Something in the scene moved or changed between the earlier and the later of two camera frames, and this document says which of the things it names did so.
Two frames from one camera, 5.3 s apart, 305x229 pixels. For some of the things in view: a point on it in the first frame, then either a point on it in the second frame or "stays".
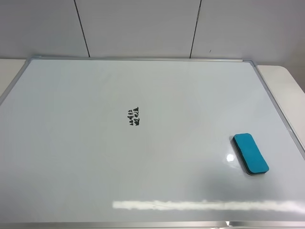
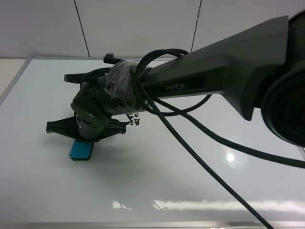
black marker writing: (133, 117) stays
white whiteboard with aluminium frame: (147, 143) stays
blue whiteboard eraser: (249, 154) to (81, 151)
